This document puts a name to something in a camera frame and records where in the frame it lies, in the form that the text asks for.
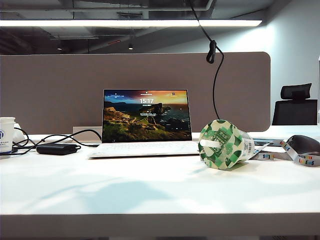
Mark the small ceiling spotlight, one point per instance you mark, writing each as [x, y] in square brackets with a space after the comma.
[130, 46]

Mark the white laptop landscape wallpaper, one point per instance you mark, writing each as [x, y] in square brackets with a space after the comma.
[140, 117]

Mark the black power adapter brick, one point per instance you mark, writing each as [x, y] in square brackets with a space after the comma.
[56, 149]

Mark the white crumpled tissue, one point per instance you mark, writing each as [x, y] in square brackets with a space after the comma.
[18, 135]

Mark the grey fabric desk partition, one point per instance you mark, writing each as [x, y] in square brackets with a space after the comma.
[50, 87]

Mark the black mesh office chair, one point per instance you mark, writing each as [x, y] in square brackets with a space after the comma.
[295, 112]

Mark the white paper cup blue logo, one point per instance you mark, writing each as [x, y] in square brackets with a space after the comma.
[5, 135]

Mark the white cup green foil lid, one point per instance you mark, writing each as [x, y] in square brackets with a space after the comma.
[225, 145]

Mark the blue grey usb hub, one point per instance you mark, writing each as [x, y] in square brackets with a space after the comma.
[261, 141]

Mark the long white ceiling light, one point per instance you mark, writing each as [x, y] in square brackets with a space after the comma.
[125, 23]

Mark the black computer mouse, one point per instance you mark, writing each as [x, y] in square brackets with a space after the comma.
[305, 142]

